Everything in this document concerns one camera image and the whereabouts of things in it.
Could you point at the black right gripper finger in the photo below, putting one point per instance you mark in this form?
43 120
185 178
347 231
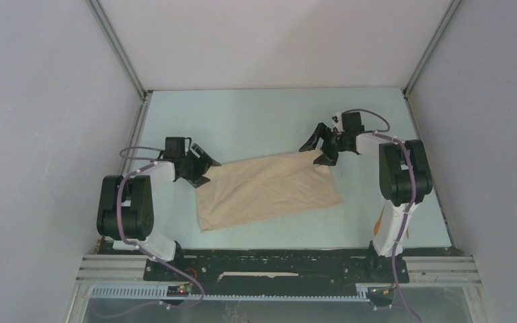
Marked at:
321 132
327 158

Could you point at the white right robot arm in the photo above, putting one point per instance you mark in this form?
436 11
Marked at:
404 174

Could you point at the orange plastic knife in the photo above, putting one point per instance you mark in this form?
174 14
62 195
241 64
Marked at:
378 223

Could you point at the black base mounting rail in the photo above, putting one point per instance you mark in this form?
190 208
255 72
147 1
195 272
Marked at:
276 269

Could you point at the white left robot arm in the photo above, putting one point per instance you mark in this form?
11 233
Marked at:
125 210

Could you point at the beige cloth napkin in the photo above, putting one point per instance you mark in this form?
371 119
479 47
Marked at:
263 188

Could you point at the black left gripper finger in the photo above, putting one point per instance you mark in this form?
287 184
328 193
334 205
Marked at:
202 158
198 182

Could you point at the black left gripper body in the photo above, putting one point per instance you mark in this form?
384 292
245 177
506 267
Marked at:
194 167

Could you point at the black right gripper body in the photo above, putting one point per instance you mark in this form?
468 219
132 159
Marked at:
340 140

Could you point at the aluminium corner frame post right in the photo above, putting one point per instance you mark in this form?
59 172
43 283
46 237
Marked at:
437 36

